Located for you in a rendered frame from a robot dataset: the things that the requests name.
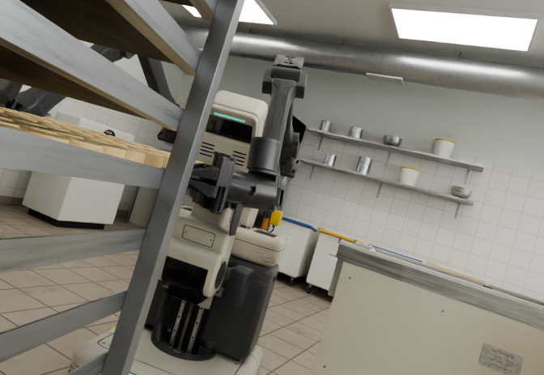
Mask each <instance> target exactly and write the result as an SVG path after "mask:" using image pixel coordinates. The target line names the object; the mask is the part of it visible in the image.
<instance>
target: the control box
mask: <svg viewBox="0 0 544 375"><path fill-rule="evenodd" d="M343 262H344V261H343V260H342V259H340V258H338V260H337V263H336V267H335V269H334V274H333V278H332V280H331V284H330V286H329V291H328V295H329V296H334V292H335V289H336V286H337V283H338V278H339V275H340V272H341V269H342V264H343Z"/></svg>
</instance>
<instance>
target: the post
mask: <svg viewBox="0 0 544 375"><path fill-rule="evenodd" d="M244 2H245V0H219V1H218V4H217V7H216V9H215V14H214V17H213V19H212V22H211V26H210V30H209V32H208V35H207V38H206V43H205V45H204V48H203V51H202V56H201V58H200V61H199V63H198V68H197V71H196V74H195V76H194V79H193V84H192V87H191V89H190V92H189V97H188V100H187V102H186V105H185V110H184V112H183V115H182V118H181V123H180V125H179V128H178V131H177V133H176V138H175V141H174V144H173V146H172V151H171V154H170V156H169V159H168V164H167V167H166V169H165V172H164V176H163V180H162V182H161V185H160V188H159V193H158V195H157V198H156V200H155V205H154V208H153V211H152V213H151V217H150V221H149V224H148V226H147V230H146V234H145V237H144V239H143V242H142V246H141V249H140V252H139V255H138V259H137V262H136V265H135V268H134V272H133V275H132V278H131V280H130V285H129V287H128V291H127V293H126V296H125V300H124V304H123V306H122V309H121V313H120V317H119V319H118V322H117V326H116V329H115V332H114V335H113V339H112V342H111V345H110V348H109V350H108V355H107V357H106V361H105V363H104V367H103V370H102V373H101V375H129V374H130V370H131V367H132V364H133V361H134V357H135V354H136V351H137V348H138V344H139V340H140V338H141V335H142V331H143V327H144V325H145V322H146V319H147V315H148V312H149V309H150V307H151V302H152V299H153V296H154V293H155V289H156V286H157V283H158V280H159V276H160V273H161V270H162V267H163V264H164V260H165V257H166V254H167V252H168V247H169V244H170V241H171V239H172V234H173V231H174V228H175V226H176V221H177V218H178V215H179V213H180V209H181V205H182V203H183V199H184V196H185V192H186V190H187V186H188V184H189V179H190V176H191V173H192V171H193V166H194V163H195V160H196V158H197V155H198V150H199V147H200V145H201V142H202V137H203V135H204V132H205V128H206V124H207V122H208V119H209V116H210V111H211V109H212V105H213V103H214V100H215V96H216V92H217V90H218V87H219V82H220V79H221V77H222V74H223V69H224V67H225V64H226V61H227V56H228V54H229V51H230V48H231V45H232V41H233V38H234V35H235V32H236V28H237V25H238V22H239V19H240V15H241V11H242V9H243V6H244Z"/></svg>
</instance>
